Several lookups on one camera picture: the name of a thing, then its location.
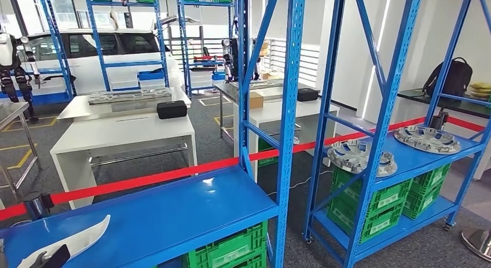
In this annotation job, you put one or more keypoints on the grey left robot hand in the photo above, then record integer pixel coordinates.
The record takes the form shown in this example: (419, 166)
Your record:
(38, 260)

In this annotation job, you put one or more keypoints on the white curved car trim part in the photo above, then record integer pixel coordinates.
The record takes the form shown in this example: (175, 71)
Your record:
(84, 235)

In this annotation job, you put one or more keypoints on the long grey metal part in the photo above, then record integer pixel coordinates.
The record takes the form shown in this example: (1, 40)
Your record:
(130, 95)
(268, 84)

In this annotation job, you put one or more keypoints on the red barrier belt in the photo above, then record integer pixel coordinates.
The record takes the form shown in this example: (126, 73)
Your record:
(13, 212)
(464, 123)
(153, 179)

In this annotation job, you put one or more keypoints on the black-topped barrier stanchion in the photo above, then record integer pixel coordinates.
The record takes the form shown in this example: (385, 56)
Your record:
(36, 205)
(438, 121)

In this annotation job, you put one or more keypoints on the blue steel shelving rack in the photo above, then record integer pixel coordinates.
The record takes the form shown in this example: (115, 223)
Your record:
(57, 44)
(203, 3)
(130, 63)
(172, 212)
(418, 162)

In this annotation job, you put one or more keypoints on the white desk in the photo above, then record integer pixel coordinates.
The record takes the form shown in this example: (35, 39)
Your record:
(310, 111)
(122, 132)

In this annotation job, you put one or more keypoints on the white car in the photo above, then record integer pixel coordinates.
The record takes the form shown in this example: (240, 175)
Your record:
(84, 76)

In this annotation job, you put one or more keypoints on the black case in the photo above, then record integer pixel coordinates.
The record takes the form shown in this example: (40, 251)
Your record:
(171, 109)
(307, 95)

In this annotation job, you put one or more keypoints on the white black humanoid robot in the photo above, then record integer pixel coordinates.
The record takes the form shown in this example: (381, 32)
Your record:
(232, 63)
(7, 51)

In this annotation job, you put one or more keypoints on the blue plastic bin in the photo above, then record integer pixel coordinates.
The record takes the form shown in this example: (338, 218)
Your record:
(218, 77)
(150, 75)

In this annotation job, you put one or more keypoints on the brown cardboard box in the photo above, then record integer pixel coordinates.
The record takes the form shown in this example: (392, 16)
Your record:
(256, 100)
(264, 47)

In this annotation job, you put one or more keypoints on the silver wheel hubcap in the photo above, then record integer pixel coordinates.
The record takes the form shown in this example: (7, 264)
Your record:
(425, 139)
(349, 155)

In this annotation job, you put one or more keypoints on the white slatted railing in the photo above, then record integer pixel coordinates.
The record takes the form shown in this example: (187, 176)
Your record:
(308, 63)

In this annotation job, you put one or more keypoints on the chrome barrier stanchion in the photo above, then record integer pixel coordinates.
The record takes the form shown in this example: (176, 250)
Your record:
(477, 243)

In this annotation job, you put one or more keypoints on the black backpack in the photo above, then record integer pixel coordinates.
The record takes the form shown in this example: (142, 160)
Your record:
(458, 78)

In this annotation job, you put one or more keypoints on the yellow items stack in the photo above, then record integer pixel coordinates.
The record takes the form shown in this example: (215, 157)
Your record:
(481, 86)

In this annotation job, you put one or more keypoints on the steel frame table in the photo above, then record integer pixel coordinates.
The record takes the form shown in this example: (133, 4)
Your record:
(11, 111)

